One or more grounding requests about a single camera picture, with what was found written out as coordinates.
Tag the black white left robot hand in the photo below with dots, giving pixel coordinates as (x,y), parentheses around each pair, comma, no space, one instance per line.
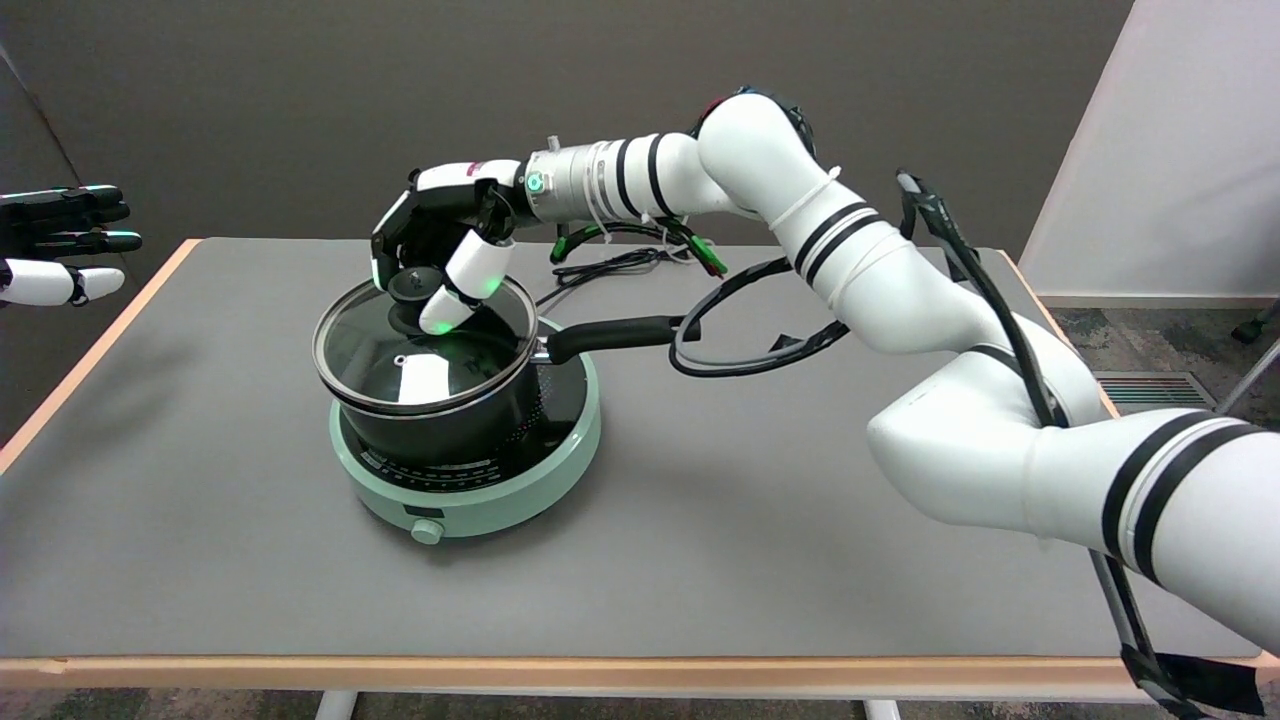
(50,280)

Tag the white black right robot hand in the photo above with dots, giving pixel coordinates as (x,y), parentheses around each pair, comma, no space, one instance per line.
(440,215)

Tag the glass pot lid black knob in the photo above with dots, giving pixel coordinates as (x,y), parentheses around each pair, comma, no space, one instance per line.
(355,355)

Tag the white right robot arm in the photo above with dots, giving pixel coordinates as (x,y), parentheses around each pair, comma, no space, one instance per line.
(950,320)

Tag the mint green induction cooker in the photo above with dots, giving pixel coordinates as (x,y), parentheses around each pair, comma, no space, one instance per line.
(505,500)

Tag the white table leg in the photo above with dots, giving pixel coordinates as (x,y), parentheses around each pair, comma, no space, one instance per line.
(882,711)
(335,706)

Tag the floor vent grille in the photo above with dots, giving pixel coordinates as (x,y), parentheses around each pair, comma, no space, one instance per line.
(1160,388)

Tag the black chair caster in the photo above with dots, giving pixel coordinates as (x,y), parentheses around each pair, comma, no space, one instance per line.
(1246,332)

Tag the grey chair leg with caster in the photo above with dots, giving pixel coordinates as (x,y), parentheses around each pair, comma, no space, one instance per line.
(1260,368)

